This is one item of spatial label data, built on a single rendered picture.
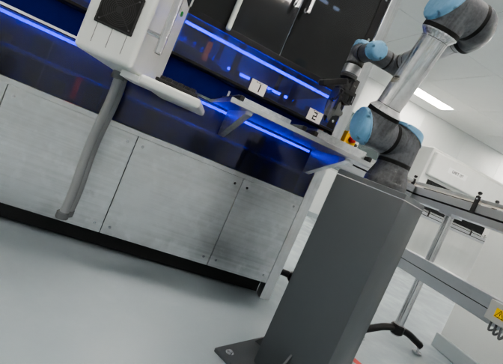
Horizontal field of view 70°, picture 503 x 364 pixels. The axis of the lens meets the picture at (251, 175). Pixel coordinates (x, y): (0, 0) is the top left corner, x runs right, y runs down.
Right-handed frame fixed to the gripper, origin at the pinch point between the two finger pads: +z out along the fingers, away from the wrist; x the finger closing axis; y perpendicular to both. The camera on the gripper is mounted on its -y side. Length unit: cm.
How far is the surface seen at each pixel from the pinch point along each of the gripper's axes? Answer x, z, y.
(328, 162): 9.6, 16.5, 15.7
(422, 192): 36, 8, 98
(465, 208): 4, 9, 98
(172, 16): -25, -2, -72
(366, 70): 32, -37, 26
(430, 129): 493, -165, 471
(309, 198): 31, 38, 26
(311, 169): 23.4, 22.9, 15.7
